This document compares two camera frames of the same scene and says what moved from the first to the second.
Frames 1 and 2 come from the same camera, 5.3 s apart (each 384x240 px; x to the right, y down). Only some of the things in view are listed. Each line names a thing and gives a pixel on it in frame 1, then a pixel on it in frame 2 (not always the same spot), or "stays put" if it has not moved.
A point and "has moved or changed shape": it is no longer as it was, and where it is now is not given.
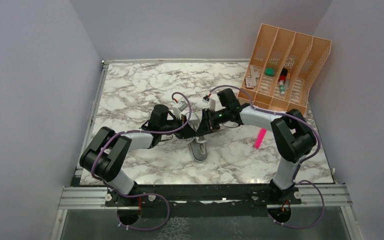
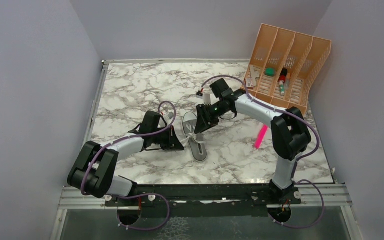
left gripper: [187, 131] -> [173, 142]
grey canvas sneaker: [198, 145] stays put
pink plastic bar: [260, 137] stays put
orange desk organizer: [278, 75] stays put
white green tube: [282, 88] stays put
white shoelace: [201, 146] has moved or changed shape
